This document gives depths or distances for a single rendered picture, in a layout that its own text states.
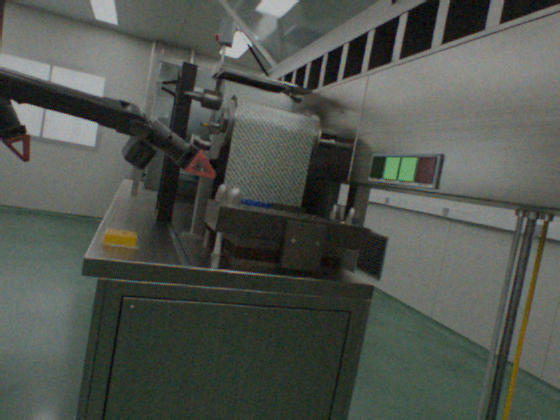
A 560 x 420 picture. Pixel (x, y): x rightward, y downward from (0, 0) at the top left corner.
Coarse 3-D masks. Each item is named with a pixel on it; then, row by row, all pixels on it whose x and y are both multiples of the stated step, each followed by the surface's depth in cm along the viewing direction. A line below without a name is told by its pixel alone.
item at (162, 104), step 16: (160, 80) 200; (208, 80) 208; (160, 96) 201; (160, 112) 202; (192, 112) 207; (208, 112) 210; (192, 128) 208; (160, 160) 205; (144, 176) 203; (160, 176) 206; (192, 176) 211; (144, 192) 204; (192, 192) 212
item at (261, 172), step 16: (240, 144) 112; (256, 144) 114; (240, 160) 113; (256, 160) 114; (272, 160) 116; (288, 160) 118; (304, 160) 119; (240, 176) 113; (256, 176) 115; (272, 176) 117; (288, 176) 118; (304, 176) 120; (256, 192) 116; (272, 192) 117; (288, 192) 119
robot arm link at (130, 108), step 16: (0, 80) 80; (16, 80) 81; (32, 80) 84; (0, 96) 82; (16, 96) 83; (32, 96) 84; (48, 96) 86; (64, 96) 87; (80, 96) 89; (96, 96) 93; (64, 112) 89; (80, 112) 91; (96, 112) 92; (112, 112) 93; (128, 112) 95; (112, 128) 95
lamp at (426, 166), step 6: (420, 162) 85; (426, 162) 84; (432, 162) 82; (420, 168) 85; (426, 168) 83; (432, 168) 82; (420, 174) 85; (426, 174) 83; (432, 174) 81; (420, 180) 85; (426, 180) 83
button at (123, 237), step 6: (108, 234) 91; (114, 234) 92; (120, 234) 93; (126, 234) 94; (132, 234) 96; (108, 240) 91; (114, 240) 92; (120, 240) 92; (126, 240) 93; (132, 240) 93
